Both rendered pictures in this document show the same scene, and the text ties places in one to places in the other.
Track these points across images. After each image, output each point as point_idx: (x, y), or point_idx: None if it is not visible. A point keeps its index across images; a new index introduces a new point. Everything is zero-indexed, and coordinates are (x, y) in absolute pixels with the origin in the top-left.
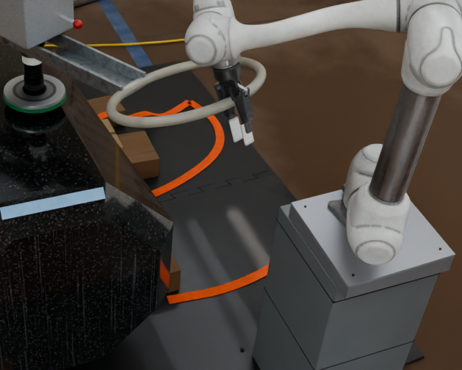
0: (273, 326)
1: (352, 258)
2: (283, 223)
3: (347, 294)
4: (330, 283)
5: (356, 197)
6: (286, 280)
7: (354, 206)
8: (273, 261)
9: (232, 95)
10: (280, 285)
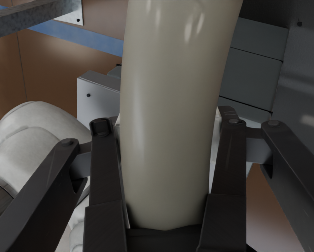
0: (252, 43)
1: (109, 115)
2: (248, 110)
3: (84, 73)
4: (119, 76)
5: (29, 166)
6: (231, 69)
7: (37, 153)
8: (266, 78)
9: (84, 241)
10: (244, 65)
